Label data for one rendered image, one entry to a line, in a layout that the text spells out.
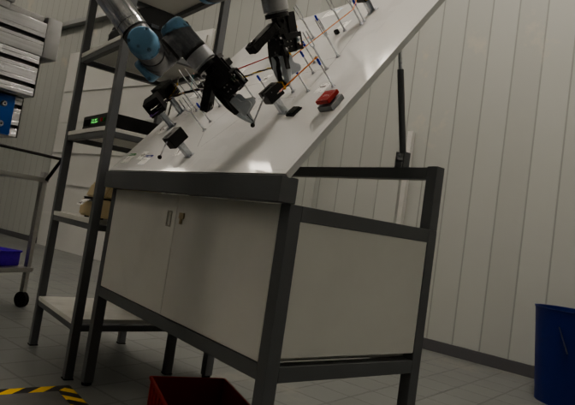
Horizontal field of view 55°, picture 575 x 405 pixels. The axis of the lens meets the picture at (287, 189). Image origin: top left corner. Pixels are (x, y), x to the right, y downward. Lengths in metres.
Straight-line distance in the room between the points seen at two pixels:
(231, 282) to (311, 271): 0.24
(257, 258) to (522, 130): 3.12
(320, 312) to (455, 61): 3.42
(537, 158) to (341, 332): 2.91
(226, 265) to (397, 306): 0.52
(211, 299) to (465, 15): 3.62
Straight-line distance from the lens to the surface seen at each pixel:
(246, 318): 1.46
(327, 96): 1.50
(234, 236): 1.53
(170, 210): 1.88
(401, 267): 1.68
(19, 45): 1.31
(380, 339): 1.66
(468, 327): 4.28
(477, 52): 4.59
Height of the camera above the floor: 0.74
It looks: 4 degrees up
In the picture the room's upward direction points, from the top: 8 degrees clockwise
